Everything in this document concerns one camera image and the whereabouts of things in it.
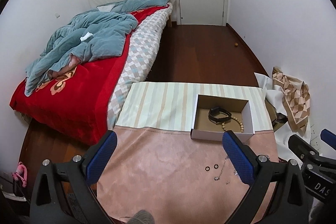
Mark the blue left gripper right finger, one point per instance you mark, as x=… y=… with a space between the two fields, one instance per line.
x=329 y=138

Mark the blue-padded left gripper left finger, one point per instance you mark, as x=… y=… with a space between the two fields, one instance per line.
x=49 y=202

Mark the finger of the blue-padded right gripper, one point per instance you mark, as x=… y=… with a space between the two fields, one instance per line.
x=288 y=203

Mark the white cardboard box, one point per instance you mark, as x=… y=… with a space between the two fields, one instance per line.
x=241 y=122

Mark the black smartwatch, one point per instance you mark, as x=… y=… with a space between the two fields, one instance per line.
x=219 y=115

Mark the pink slipper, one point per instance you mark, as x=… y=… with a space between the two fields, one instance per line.
x=20 y=174

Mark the brown geometric patterned bag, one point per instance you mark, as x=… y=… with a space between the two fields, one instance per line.
x=296 y=99

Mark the red bed blanket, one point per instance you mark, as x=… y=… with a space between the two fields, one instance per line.
x=76 y=103

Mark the striped green beige cloth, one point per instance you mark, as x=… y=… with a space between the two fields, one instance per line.
x=170 y=106

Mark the teal blue quilt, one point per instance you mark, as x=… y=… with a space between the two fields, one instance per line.
x=92 y=35

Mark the checkered mattress sheet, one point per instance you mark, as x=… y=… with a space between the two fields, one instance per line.
x=143 y=49

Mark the white wall power socket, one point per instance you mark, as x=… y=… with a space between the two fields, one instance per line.
x=316 y=141

